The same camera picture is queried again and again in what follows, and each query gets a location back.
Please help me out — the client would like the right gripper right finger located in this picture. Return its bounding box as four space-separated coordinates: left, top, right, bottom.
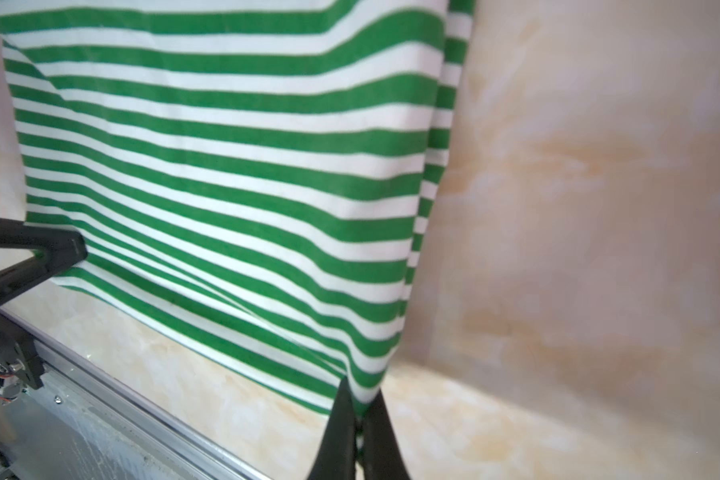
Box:
361 391 411 480

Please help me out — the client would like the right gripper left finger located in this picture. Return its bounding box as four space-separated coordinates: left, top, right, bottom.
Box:
307 378 356 480

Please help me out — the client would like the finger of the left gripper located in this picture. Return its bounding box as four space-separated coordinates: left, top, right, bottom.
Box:
0 218 88 307

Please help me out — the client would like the green white striped garment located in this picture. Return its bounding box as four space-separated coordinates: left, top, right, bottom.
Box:
0 1 475 413

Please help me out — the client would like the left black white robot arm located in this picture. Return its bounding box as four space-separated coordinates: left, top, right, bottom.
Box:
0 218 88 390

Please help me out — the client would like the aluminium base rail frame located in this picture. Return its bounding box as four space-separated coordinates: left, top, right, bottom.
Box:
0 312 265 479

